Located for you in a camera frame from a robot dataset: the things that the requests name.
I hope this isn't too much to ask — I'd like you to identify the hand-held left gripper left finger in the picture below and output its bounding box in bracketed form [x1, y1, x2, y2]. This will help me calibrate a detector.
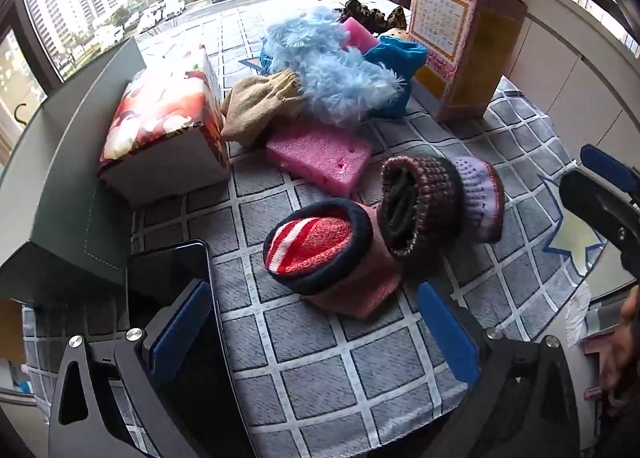
[47, 278, 216, 458]

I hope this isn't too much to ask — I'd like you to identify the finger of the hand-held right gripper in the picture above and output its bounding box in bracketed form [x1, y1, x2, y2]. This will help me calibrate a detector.
[579, 145, 640, 189]
[558, 169, 640, 244]

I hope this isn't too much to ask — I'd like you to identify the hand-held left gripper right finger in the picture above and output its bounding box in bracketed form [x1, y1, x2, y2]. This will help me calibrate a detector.
[416, 282, 583, 458]

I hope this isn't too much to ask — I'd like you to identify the purple brown knit sock roll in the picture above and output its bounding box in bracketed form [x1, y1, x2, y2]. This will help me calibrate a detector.
[376, 155, 506, 259]

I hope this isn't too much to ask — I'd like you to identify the pink red striped sock roll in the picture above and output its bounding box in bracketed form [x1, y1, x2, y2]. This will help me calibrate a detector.
[263, 201, 403, 321]

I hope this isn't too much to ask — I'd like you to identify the grey storage box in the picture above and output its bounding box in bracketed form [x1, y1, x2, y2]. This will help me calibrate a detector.
[0, 36, 151, 300]

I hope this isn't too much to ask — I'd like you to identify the large pink sponge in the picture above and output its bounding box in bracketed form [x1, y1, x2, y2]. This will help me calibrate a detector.
[265, 119, 375, 198]

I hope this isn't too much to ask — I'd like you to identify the beige knit sock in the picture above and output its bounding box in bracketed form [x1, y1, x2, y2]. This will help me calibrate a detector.
[220, 69, 306, 145]

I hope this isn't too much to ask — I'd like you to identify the blue plush cloth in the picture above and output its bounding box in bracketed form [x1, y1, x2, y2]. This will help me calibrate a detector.
[362, 36, 428, 116]

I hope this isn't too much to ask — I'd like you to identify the leopard print scrunchie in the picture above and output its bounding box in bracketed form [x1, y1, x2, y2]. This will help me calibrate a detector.
[337, 0, 408, 36]

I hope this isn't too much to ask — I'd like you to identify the light blue fluffy cloth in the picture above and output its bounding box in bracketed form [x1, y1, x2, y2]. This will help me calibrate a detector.
[262, 6, 411, 126]

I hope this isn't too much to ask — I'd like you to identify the person's right hand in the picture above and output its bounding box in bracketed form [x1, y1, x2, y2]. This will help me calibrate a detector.
[599, 283, 640, 406]

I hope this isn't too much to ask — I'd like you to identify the black smartphone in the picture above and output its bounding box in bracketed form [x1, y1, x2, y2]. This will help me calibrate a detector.
[125, 239, 251, 458]

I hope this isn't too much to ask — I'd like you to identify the white cabinet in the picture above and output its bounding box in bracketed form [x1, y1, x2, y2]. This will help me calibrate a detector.
[495, 0, 640, 199]

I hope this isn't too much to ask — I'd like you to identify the grey checkered tablecloth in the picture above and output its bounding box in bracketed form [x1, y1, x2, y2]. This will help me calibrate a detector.
[20, 0, 608, 458]

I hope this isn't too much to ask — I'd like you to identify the yellow pink cardboard box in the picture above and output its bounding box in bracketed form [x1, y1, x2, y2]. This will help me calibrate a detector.
[407, 0, 528, 123]

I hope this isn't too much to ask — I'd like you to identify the red printed tissue box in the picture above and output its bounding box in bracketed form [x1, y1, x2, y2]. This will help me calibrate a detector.
[97, 46, 232, 206]

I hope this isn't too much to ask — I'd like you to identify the small pink sponge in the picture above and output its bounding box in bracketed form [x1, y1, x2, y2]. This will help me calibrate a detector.
[341, 17, 381, 52]

